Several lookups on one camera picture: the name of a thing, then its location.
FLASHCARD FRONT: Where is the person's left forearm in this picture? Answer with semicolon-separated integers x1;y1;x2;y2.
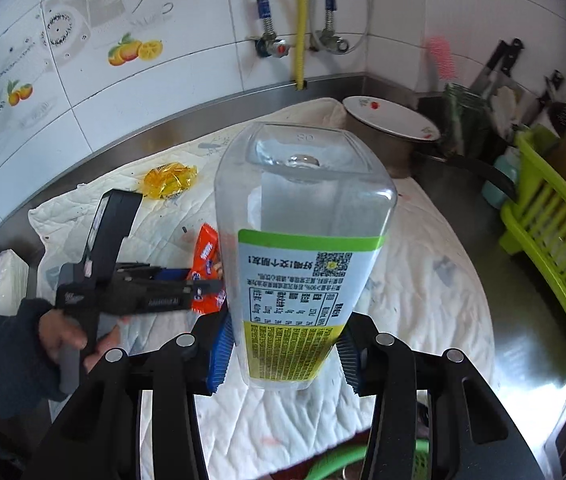
0;297;71;421

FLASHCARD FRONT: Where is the person's left hand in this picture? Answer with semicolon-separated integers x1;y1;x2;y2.
38;307;122;373

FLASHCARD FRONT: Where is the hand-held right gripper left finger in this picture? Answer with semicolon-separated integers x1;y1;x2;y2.
50;310;236;480

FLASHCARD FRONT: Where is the white quilted mat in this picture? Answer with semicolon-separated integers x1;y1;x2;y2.
28;97;494;480

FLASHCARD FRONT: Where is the metal water valve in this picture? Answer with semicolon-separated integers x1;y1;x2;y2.
255;32;294;58
313;30;350;53

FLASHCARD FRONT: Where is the orange snack packet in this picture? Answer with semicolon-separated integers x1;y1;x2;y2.
185;223;229;316

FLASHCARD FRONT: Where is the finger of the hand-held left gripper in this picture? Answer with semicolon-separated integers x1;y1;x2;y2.
138;279;226;315
115;261;192;282

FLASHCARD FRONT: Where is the white plastic bag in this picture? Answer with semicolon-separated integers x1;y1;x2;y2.
0;247;31;313

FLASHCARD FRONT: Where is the green plastic basket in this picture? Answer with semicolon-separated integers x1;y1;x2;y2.
305;437;431;480

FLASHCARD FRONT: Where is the black-handled cleaver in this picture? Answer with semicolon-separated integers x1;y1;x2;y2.
470;37;524;106

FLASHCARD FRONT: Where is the yellow plastic wrapper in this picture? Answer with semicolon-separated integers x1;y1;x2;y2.
143;162;199;200

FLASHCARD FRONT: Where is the white floral plate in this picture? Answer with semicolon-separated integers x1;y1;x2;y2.
342;95;441;141

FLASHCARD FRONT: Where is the steel pot with black handle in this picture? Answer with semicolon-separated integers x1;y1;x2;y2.
345;110;518;201

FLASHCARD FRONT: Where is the pink brush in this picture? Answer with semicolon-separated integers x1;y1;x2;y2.
426;35;456;83

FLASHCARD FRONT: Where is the yellow gas hose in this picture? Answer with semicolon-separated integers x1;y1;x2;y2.
293;0;310;91

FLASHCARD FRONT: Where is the dark utensil holder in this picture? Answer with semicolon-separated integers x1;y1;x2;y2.
443;82;514;158

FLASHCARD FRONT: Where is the clear bottle with green label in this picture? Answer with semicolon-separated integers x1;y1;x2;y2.
214;121;398;391

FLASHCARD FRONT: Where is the green dish rack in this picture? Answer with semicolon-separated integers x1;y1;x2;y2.
500;125;566;378

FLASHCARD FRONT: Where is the white spatula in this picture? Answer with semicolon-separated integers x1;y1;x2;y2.
490;85;526;136

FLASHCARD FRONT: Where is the teal plastic bottle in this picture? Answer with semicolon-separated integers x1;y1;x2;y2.
482;145;521;208

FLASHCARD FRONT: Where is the black-handled knife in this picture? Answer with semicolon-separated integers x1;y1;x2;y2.
538;69;566;121

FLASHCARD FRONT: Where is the clear thin hose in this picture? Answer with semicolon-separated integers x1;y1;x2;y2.
313;0;375;53

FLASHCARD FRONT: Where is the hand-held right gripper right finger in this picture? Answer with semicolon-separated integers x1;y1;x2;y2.
335;312;539;480

